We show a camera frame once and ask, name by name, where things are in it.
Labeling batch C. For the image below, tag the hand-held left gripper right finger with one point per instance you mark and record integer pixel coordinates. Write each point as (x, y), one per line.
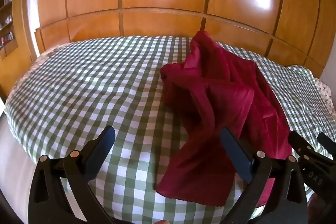
(236, 155)

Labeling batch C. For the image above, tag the wooden bookshelf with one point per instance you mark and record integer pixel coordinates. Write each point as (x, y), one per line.
(8, 22)

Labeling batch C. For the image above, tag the green checked blanket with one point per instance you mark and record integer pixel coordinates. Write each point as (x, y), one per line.
(92, 87)

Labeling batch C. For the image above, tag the wooden door frame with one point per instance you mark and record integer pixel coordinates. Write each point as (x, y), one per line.
(22, 16)

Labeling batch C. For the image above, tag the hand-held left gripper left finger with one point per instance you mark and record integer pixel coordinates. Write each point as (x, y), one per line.
(101, 153)

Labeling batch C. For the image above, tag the dark red garment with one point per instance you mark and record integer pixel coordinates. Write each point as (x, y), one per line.
(210, 98)

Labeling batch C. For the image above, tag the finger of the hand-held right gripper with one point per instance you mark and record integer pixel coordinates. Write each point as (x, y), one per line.
(298, 145)
(328, 146)

